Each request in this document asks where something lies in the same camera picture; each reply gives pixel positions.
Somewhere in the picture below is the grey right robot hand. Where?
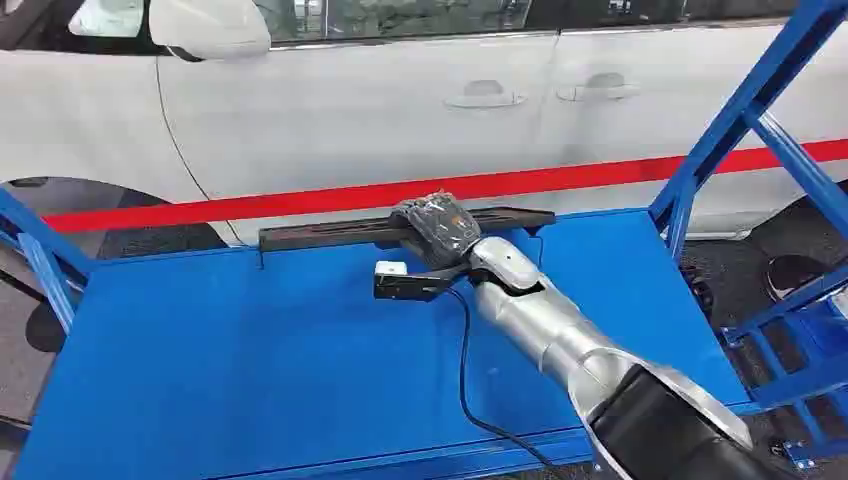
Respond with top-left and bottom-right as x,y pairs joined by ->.
390,192 -> 484,272

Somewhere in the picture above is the long black plastic frame part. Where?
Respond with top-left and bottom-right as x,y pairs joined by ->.
258,206 -> 556,254

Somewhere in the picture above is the white car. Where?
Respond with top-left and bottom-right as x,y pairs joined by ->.
0,0 -> 848,306

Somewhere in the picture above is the blue steel cart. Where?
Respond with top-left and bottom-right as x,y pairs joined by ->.
0,188 -> 753,480

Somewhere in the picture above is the white car side mirror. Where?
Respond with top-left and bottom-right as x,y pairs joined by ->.
148,0 -> 272,62

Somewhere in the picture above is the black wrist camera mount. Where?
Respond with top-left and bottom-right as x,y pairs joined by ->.
373,260 -> 466,303

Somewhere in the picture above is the white car door handle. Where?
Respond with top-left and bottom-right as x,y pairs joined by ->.
556,71 -> 641,103
443,79 -> 528,111

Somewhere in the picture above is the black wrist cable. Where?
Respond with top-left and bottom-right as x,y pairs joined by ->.
445,286 -> 559,473

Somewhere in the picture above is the blue steel rack frame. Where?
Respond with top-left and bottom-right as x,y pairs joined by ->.
649,0 -> 848,468

